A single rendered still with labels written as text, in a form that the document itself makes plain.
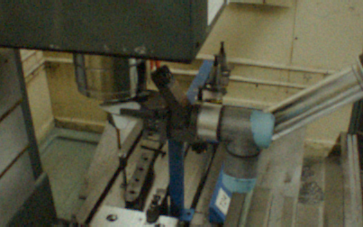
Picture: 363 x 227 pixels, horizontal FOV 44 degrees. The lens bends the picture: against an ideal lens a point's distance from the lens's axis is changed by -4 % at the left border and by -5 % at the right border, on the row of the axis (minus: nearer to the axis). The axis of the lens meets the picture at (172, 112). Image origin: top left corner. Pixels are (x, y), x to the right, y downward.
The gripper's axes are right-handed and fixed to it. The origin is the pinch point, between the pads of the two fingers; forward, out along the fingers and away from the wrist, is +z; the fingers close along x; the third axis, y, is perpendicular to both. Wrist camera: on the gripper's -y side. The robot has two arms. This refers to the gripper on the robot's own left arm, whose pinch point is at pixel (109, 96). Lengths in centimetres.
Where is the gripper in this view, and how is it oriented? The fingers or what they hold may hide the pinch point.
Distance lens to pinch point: 102.3
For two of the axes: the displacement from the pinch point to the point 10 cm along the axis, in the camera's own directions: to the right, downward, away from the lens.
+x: 2.7, -4.9, 8.3
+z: -9.6, -1.5, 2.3
